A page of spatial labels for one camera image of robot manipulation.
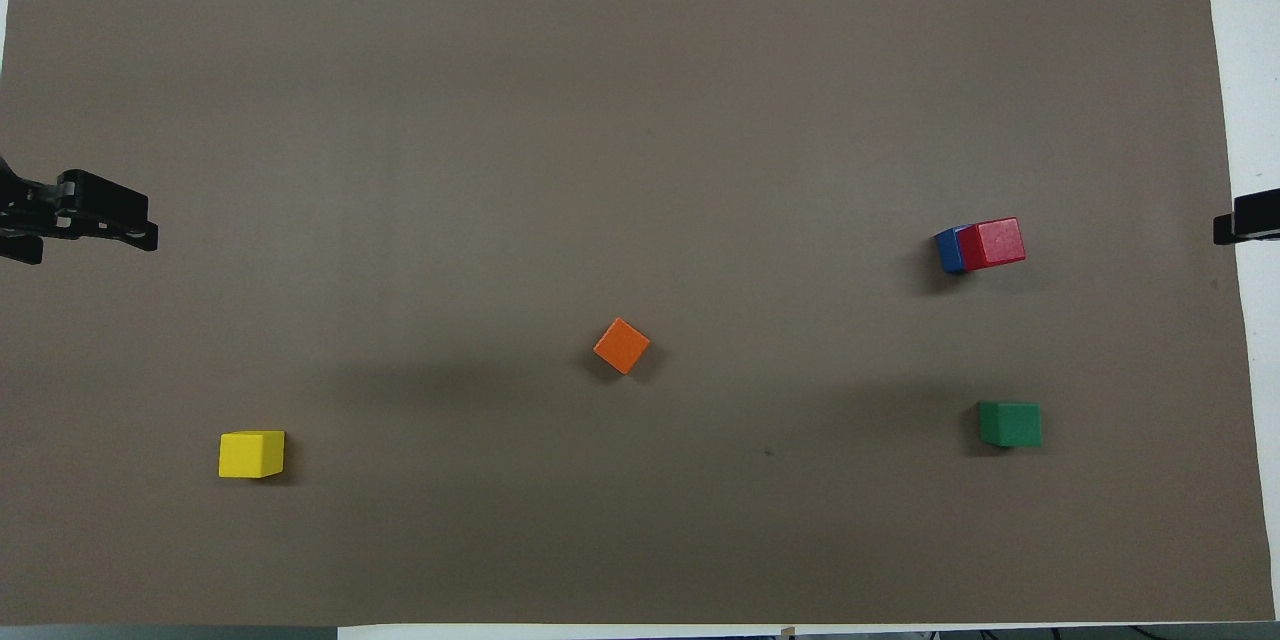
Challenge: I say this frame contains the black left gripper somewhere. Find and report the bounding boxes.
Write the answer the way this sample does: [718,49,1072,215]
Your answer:
[0,156,159,265]

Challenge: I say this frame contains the green cube block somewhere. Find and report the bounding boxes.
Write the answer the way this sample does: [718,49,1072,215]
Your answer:
[977,401,1043,448]

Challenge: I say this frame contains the red cube block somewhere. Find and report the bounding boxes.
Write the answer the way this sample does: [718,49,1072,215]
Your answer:
[955,217,1027,271]

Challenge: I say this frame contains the brown table mat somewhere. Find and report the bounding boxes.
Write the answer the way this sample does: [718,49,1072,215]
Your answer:
[0,0,1276,626]

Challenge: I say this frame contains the blue cube block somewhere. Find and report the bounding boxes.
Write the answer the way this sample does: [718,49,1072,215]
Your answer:
[934,226,971,274]

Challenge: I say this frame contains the orange cube block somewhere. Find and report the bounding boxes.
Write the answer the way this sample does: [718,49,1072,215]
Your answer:
[593,317,651,376]

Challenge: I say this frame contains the yellow cube block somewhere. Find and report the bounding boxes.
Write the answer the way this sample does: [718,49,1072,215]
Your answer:
[218,430,286,479]

